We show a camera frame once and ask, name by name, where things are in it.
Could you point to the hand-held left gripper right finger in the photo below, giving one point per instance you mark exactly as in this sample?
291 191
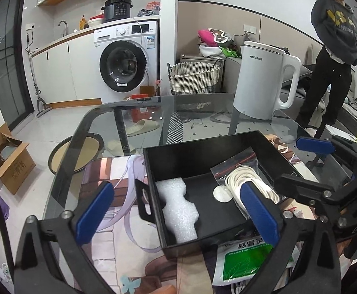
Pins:
259 211

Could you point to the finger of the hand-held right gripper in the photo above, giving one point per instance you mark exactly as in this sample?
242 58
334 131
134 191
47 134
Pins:
301 186
315 145

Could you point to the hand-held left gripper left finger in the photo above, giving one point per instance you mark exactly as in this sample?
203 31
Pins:
95 211

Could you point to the black cardboard storage box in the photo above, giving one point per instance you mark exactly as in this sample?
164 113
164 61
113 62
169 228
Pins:
215 217

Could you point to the green and white medicine packet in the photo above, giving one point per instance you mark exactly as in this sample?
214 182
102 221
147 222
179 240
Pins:
243 263

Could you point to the printed desk mat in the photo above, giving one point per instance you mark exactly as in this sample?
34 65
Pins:
120 235

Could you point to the white round disc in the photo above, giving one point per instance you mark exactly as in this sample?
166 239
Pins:
222 193

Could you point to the round wooden tray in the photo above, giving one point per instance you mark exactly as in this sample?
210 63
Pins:
74 156

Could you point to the white foam block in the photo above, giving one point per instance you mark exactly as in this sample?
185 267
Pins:
178 211

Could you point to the white electric kettle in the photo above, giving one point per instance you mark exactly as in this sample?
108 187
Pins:
258 79

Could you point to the brown cardboard box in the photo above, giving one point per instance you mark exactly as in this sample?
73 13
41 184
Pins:
16 168

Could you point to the beige slipper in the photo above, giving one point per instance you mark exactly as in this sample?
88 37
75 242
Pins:
143 127

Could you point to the floor mop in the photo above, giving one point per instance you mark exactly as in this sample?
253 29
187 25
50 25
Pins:
40 104

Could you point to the white wicker basket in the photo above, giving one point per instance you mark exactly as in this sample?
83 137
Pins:
193 79

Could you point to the white base cabinet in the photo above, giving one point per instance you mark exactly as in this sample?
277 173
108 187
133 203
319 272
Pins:
59 73

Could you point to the pile of clothes and cushions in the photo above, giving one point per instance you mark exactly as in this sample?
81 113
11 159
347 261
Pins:
212 41

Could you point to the white washing machine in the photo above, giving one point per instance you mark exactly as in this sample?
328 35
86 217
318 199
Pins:
126 64

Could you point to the dark glass door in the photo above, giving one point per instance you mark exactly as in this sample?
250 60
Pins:
10 61

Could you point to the yellow bottle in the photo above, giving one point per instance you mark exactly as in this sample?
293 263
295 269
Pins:
83 24

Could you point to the kitchen faucet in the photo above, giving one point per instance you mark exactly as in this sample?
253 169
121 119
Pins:
64 24

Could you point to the red and white bowls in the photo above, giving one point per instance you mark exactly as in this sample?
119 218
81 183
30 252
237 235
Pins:
95 21

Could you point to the black pressure cooker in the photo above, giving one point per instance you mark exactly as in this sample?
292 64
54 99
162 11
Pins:
117 9

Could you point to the pile of clothes on washer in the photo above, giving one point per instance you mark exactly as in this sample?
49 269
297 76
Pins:
147 10

